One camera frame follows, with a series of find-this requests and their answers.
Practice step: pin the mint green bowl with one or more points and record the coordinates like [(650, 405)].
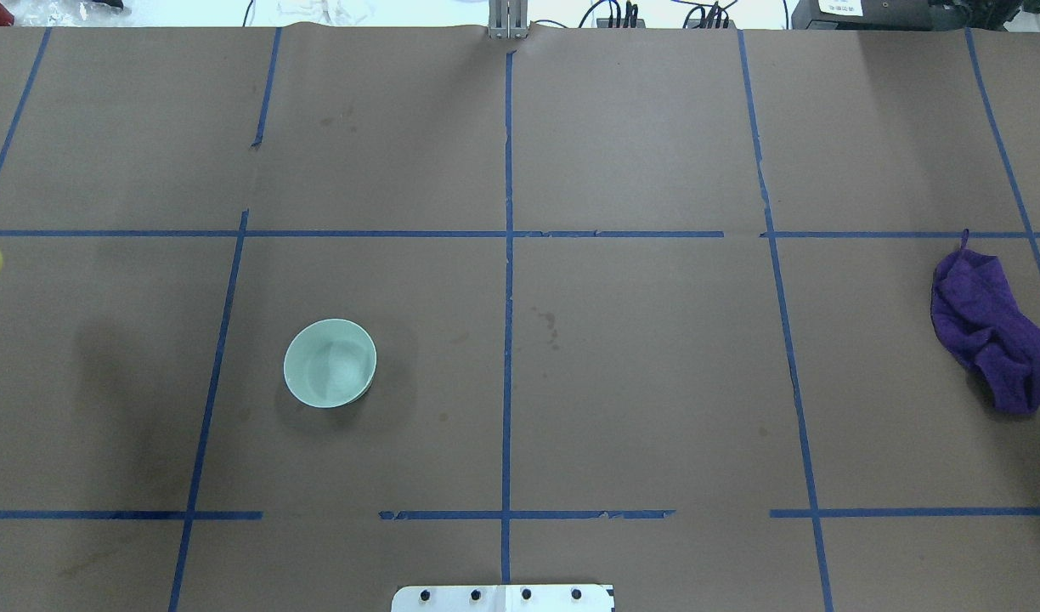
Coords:
[(331, 363)]

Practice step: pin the purple cloth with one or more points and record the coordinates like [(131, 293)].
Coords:
[(976, 317)]

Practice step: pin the aluminium frame post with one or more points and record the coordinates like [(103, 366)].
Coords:
[(508, 19)]

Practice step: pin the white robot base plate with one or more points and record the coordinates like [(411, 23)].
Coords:
[(531, 597)]

